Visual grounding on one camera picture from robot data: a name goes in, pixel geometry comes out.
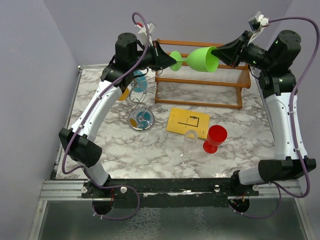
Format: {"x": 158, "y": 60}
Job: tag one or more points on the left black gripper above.
{"x": 161, "y": 59}

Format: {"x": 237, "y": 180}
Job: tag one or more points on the green plastic wine glass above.
{"x": 200, "y": 60}

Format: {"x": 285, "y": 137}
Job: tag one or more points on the yellow book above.
{"x": 181, "y": 120}

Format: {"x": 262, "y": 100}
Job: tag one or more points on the orange plastic wine glass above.
{"x": 124, "y": 95}

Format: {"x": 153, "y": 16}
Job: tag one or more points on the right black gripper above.
{"x": 229, "y": 52}

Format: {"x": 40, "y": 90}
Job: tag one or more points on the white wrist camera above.
{"x": 257, "y": 23}
{"x": 145, "y": 32}

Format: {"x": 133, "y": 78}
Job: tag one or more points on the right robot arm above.
{"x": 277, "y": 82}

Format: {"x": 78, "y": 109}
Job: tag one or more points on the wooden shelf rack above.
{"x": 220, "y": 89}

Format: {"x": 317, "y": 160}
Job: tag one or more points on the clear small glass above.
{"x": 241, "y": 143}

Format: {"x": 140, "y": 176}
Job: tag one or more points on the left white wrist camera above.
{"x": 145, "y": 32}

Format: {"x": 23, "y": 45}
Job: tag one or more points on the clear champagne flute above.
{"x": 190, "y": 139}

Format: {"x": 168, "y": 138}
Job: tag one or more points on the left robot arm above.
{"x": 130, "y": 55}

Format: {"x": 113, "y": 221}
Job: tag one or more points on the blue plastic wine glass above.
{"x": 139, "y": 84}

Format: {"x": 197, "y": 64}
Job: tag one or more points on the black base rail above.
{"x": 166, "y": 192}

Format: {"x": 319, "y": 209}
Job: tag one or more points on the red plastic wine glass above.
{"x": 216, "y": 135}

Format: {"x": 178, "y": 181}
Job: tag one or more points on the chrome wine glass rack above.
{"x": 141, "y": 119}

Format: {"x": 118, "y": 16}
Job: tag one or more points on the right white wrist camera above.
{"x": 257, "y": 23}

